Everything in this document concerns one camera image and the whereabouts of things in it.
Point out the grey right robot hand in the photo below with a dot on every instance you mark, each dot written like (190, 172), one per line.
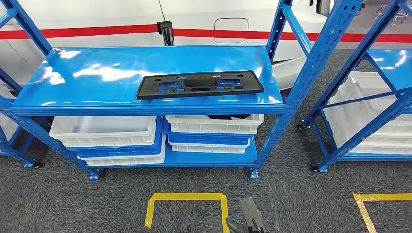
(251, 212)

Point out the black plastic plate part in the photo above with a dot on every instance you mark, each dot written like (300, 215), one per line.
(148, 90)

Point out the blue metal shelf rack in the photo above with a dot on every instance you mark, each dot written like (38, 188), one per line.
(402, 77)
(16, 154)
(96, 80)

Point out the blue plastic crate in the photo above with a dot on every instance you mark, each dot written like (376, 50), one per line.
(128, 151)
(206, 139)

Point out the black plastic piece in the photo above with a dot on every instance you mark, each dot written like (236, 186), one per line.
(228, 116)

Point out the red barrier belt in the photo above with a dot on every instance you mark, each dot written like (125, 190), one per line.
(96, 31)

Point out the metal chair base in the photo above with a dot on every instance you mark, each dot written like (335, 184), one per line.
(399, 14)

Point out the white car body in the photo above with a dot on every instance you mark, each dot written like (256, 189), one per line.
(96, 13)

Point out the black stanchion post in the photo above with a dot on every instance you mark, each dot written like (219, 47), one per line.
(166, 32)

